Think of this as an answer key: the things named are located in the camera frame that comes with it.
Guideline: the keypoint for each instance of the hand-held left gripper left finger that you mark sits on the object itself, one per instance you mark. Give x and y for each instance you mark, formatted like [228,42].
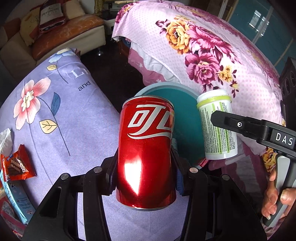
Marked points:
[108,167]

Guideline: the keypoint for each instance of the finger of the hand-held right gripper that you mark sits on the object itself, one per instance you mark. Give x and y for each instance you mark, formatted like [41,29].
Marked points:
[240,125]

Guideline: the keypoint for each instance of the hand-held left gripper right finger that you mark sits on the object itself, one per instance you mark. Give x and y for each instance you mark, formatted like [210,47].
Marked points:
[180,183]

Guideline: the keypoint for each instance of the white bottle with green label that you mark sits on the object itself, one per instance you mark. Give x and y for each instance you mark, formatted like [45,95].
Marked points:
[219,146]

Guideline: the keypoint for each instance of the red soda can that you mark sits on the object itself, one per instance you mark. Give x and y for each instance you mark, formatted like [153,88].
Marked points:
[143,157]

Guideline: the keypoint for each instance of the teal round bin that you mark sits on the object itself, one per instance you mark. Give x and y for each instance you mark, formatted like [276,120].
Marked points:
[185,120]

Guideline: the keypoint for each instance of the light blue drink carton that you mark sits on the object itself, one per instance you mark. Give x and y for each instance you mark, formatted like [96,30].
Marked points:
[17,204]

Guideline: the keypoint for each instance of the person's right hand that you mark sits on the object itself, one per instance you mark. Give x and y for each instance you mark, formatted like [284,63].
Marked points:
[269,204]

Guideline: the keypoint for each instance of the small red white packet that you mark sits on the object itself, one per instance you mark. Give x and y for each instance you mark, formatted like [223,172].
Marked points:
[204,163]

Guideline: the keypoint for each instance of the purple floral cloth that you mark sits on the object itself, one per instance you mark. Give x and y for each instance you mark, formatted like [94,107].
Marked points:
[81,129]

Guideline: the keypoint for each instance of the orange chocolate snack packet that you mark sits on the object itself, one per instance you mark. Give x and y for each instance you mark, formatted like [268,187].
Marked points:
[18,165]

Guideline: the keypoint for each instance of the pink floral blanket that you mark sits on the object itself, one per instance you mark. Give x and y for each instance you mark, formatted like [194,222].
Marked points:
[185,34]

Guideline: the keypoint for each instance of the pink white quilt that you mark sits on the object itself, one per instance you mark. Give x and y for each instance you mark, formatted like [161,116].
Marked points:
[150,64]

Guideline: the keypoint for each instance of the orange leather seat cushion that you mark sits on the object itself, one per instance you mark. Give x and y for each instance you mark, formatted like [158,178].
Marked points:
[69,34]

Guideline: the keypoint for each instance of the white side table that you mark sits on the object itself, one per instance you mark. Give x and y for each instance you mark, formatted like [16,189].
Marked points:
[109,26]

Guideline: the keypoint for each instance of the beige sofa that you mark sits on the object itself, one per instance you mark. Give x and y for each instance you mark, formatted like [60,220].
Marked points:
[13,53]

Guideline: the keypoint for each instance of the yellow cushion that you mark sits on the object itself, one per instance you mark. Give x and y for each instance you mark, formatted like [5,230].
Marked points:
[29,30]

